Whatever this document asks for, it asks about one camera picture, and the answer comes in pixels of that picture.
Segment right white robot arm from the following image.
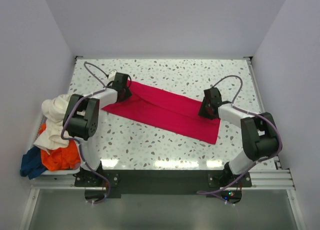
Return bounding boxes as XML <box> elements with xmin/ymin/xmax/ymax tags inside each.
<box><xmin>198</xmin><ymin>87</ymin><xmax>282</xmax><ymax>187</ymax></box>

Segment magenta t shirt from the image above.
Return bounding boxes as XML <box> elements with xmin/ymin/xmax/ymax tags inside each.
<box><xmin>102</xmin><ymin>81</ymin><xmax>220</xmax><ymax>145</ymax></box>

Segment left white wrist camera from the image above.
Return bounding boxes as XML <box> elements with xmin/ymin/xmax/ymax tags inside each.
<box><xmin>107</xmin><ymin>70</ymin><xmax>117</xmax><ymax>81</ymax></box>

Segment blue t shirt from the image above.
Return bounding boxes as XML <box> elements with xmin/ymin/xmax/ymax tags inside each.
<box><xmin>19</xmin><ymin>146</ymin><xmax>48</xmax><ymax>180</ymax></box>

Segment cream t shirt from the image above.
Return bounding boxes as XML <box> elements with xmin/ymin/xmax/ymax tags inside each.
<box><xmin>34</xmin><ymin>94</ymin><xmax>71</xmax><ymax>154</ymax></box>

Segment orange t shirt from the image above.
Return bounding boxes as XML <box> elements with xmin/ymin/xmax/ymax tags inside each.
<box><xmin>34</xmin><ymin>123</ymin><xmax>81</xmax><ymax>172</ymax></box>

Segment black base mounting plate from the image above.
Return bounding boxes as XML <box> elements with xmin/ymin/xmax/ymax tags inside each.
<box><xmin>73</xmin><ymin>169</ymin><xmax>252</xmax><ymax>200</ymax></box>

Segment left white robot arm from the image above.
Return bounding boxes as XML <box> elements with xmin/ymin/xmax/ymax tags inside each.
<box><xmin>60</xmin><ymin>72</ymin><xmax>132</xmax><ymax>187</ymax></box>

